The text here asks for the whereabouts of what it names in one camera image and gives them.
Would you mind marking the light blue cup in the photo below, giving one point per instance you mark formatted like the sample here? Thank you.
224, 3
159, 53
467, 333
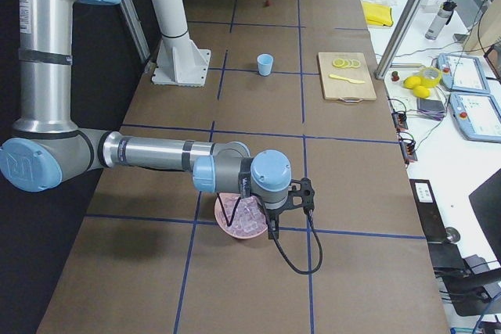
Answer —
264, 63

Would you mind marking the wooden cutting board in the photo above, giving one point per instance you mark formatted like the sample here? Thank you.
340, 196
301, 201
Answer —
341, 90

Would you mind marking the aluminium frame post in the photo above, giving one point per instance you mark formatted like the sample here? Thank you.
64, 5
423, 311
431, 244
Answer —
397, 38

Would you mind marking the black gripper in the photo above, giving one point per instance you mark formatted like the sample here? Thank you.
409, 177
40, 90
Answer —
271, 220

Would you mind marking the yellow plastic knife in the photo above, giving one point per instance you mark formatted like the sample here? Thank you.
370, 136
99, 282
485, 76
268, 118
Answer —
347, 79

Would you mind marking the yellow cloth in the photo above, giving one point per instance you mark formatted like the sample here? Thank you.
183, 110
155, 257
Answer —
377, 14

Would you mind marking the grey water bottle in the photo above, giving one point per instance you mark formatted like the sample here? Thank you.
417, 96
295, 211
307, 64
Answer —
442, 18

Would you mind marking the teach pendant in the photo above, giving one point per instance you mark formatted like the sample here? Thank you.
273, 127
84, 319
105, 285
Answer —
462, 73
477, 116

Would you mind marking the pink bowl of ice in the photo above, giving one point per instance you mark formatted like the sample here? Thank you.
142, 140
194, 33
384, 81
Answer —
246, 222

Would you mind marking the teach pendant near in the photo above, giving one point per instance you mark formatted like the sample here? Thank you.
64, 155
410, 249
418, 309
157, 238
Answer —
477, 116

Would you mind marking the teach pendant far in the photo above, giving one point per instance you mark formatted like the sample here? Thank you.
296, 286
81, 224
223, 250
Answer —
462, 73

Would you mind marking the strawberry on side desk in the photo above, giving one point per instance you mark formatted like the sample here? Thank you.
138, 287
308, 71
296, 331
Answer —
395, 76

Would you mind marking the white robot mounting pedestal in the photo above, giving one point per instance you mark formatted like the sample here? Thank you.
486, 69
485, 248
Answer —
179, 61

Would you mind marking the whole yellow lemon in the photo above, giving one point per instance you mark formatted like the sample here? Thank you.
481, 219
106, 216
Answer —
412, 81
421, 92

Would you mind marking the yellow tape roll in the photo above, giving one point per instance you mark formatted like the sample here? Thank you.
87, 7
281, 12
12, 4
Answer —
430, 76

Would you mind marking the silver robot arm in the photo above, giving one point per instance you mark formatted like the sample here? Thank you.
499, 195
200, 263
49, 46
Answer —
48, 148

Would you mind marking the black monitor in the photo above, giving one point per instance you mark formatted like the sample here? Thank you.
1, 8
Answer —
485, 202

